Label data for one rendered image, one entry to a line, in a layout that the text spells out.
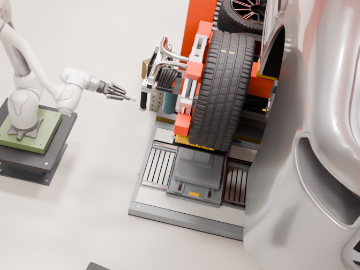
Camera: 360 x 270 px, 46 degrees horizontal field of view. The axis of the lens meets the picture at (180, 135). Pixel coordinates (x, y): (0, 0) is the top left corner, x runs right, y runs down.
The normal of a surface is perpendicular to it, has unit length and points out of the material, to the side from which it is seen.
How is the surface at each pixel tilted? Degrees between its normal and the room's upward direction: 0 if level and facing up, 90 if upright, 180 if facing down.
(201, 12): 90
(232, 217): 0
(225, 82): 39
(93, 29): 0
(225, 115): 68
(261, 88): 90
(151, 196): 0
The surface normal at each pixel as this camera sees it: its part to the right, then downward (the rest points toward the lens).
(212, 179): 0.13, -0.64
